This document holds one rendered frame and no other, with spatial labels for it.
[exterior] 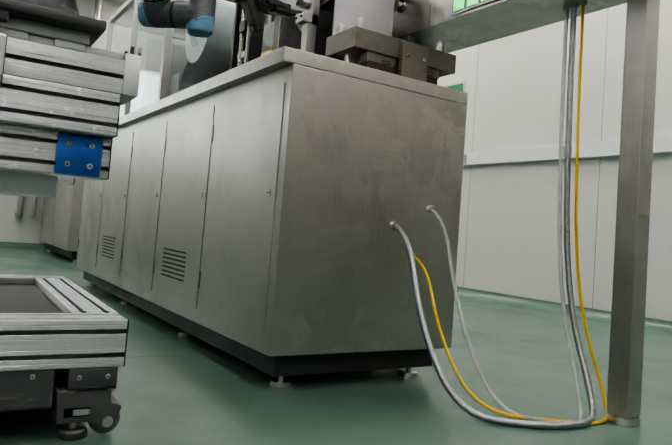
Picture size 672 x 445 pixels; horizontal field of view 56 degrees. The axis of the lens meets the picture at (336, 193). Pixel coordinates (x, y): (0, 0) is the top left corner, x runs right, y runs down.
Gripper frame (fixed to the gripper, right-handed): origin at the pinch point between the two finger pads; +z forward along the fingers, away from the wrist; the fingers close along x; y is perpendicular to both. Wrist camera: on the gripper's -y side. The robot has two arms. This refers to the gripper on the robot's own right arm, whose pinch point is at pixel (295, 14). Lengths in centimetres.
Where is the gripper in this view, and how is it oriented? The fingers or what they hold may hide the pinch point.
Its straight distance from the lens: 202.8
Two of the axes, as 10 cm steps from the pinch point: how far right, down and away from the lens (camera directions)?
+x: -5.4, 0.1, 8.4
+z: 8.4, 1.0, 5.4
